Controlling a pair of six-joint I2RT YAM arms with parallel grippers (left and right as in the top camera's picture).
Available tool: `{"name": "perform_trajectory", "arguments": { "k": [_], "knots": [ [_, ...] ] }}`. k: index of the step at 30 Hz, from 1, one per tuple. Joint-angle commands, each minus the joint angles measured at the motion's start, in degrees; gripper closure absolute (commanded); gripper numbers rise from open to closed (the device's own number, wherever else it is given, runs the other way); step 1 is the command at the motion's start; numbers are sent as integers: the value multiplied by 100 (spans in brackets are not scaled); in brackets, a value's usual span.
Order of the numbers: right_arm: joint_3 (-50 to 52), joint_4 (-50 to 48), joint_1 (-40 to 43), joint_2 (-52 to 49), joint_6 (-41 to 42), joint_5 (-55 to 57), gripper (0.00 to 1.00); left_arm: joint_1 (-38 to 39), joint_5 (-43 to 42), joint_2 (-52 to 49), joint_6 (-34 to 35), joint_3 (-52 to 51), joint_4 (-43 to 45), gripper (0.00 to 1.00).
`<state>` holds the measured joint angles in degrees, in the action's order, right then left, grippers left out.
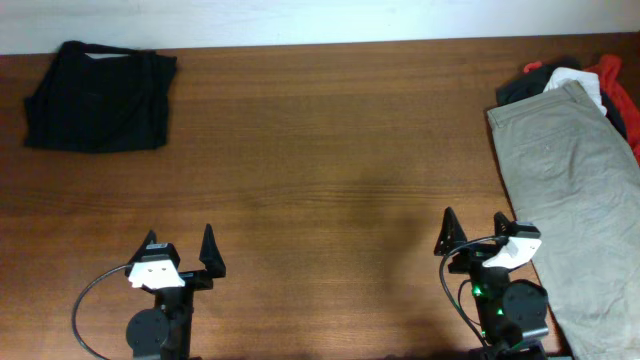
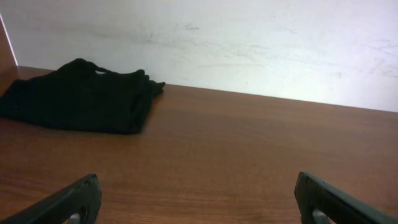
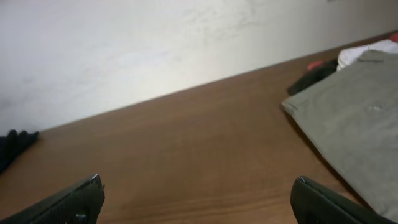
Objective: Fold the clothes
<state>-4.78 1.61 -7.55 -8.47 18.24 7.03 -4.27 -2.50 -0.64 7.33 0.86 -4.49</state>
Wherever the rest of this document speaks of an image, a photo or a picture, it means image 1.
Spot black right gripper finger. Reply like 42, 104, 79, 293
434, 207, 467, 256
493, 211, 511, 237

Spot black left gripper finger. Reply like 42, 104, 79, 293
130, 230, 157, 263
199, 224, 226, 278

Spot black shorts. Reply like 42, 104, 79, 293
24, 41, 177, 153

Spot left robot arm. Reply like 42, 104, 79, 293
125, 225, 226, 360

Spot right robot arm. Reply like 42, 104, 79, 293
434, 207, 549, 360

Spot khaki trousers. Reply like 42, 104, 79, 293
487, 82, 639, 359

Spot white garment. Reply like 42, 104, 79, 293
543, 67, 607, 115

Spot red garment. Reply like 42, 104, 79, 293
523, 53, 640, 165

